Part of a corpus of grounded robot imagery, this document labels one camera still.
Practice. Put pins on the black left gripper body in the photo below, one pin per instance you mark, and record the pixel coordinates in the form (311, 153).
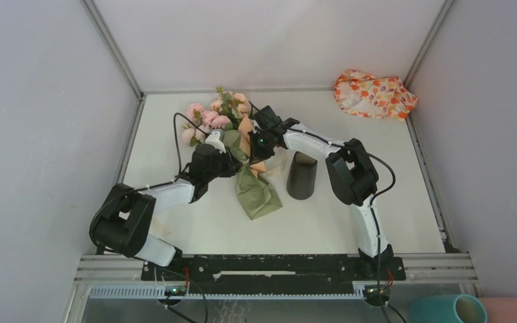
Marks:
(220, 169)

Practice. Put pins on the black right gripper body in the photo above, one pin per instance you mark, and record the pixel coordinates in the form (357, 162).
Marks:
(261, 147)

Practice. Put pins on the pink flower bouquet green wrap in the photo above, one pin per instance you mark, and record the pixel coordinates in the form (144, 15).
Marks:
(233, 113)

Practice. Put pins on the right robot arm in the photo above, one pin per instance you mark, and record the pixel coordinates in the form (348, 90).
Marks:
(352, 174)

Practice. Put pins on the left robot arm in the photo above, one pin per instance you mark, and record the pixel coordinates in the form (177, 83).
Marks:
(123, 221)

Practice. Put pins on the black conical vase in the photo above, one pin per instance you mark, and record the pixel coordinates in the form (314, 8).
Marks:
(301, 179)

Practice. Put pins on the orange floral cloth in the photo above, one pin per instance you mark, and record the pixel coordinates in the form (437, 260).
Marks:
(369, 96)

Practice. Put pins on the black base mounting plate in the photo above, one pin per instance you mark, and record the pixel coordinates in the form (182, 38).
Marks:
(276, 275)

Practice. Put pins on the teal cup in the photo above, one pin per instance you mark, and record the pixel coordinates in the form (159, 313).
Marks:
(448, 308)

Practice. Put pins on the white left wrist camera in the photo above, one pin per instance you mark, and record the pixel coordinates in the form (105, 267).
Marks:
(215, 139)

